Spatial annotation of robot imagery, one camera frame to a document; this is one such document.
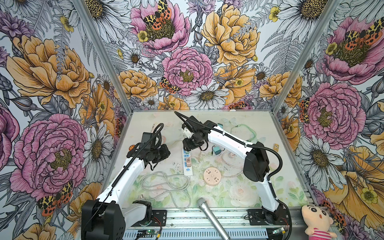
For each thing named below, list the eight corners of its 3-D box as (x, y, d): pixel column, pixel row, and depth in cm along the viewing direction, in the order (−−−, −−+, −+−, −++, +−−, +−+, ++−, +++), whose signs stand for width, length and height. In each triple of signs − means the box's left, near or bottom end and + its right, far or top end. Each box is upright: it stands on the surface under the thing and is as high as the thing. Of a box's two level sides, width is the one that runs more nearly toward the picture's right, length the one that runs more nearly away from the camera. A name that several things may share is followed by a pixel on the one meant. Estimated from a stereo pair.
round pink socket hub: (203, 186, 86) (203, 184, 84) (203, 169, 93) (203, 166, 91) (221, 186, 86) (222, 184, 84) (219, 169, 93) (220, 166, 91)
